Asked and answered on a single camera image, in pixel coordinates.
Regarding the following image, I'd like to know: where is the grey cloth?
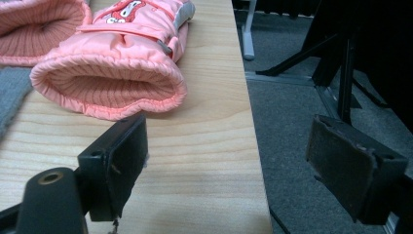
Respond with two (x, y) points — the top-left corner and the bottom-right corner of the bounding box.
(0, 66), (34, 140)

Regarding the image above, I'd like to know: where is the white metal stand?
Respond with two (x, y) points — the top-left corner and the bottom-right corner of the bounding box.
(241, 0), (258, 61)

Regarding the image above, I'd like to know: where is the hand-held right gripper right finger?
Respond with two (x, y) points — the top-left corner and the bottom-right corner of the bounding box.
(305, 115), (409, 226)

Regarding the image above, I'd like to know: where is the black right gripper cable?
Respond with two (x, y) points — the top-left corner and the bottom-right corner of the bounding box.
(268, 207), (292, 234)

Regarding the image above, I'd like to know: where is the metal floor rail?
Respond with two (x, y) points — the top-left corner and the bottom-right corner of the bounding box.
(244, 71), (345, 119)

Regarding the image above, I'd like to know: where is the black tripod stand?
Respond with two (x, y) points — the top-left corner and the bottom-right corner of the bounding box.
(255, 31), (391, 125)

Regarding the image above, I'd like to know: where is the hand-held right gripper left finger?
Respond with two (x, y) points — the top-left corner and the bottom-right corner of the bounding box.
(77, 112), (150, 222)

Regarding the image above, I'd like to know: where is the pink and grey glove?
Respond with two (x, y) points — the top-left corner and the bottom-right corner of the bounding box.
(29, 0), (197, 122)
(0, 0), (94, 68)

